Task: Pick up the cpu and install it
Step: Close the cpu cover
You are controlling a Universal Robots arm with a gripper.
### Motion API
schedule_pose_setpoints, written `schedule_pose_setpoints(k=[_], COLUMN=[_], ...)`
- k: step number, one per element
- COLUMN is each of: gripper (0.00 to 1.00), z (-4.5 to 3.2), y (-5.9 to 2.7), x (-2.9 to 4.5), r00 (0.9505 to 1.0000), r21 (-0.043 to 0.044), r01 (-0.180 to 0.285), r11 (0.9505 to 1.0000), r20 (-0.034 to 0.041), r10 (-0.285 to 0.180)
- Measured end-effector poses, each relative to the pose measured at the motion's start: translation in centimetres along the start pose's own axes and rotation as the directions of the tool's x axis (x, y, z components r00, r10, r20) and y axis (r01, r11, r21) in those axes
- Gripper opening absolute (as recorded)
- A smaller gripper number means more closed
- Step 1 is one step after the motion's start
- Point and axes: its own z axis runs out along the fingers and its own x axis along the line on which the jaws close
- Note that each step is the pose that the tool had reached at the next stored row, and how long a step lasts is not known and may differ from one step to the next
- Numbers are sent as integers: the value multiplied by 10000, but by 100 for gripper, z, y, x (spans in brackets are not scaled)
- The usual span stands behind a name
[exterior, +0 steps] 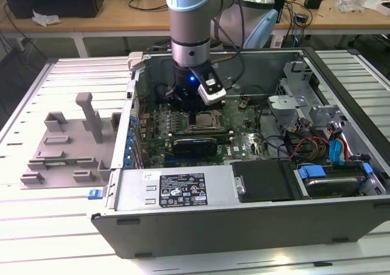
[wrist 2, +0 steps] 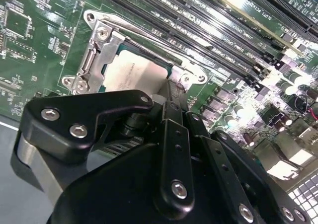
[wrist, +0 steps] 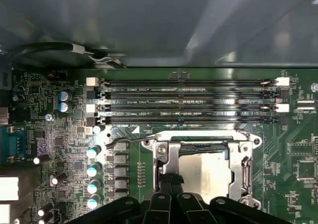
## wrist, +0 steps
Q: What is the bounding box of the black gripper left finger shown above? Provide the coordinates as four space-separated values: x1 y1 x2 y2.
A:
66 173 172 224

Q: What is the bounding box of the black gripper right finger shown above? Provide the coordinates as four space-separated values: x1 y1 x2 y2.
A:
171 173 293 224

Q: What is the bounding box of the silver CPU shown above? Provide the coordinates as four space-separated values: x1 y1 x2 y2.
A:
178 152 236 201

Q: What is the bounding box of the thin wire locking lever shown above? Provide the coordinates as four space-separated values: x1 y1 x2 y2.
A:
104 134 161 150
241 155 253 202

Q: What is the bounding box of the metal socket cover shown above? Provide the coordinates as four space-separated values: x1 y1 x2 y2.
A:
155 139 253 204

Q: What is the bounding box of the CPU socket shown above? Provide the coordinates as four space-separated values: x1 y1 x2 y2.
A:
140 131 263 211

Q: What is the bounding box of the RAM slot with black clips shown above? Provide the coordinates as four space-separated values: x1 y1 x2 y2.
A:
86 89 290 100
86 116 290 127

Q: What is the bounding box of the green motherboard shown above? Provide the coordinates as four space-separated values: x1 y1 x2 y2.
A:
0 66 318 224

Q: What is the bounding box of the RAM slot with white clips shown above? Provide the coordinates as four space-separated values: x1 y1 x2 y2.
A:
86 103 291 113
85 76 291 87

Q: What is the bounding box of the dark grey PC case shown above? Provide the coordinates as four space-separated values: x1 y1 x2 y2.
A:
0 0 318 71

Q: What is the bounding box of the black cable loop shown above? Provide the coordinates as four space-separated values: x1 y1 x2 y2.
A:
9 41 127 70

